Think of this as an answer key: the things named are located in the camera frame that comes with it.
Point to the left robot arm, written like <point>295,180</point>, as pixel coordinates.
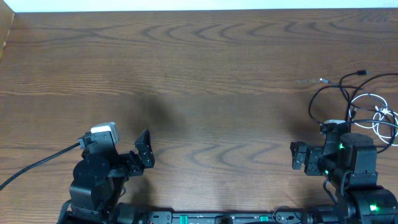
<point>98,179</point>

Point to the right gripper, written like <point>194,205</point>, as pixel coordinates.
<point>314,154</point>

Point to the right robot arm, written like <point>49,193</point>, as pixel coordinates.
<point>348,163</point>

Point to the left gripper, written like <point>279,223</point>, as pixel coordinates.
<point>134,161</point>

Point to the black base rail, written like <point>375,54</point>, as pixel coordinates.
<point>279,216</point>

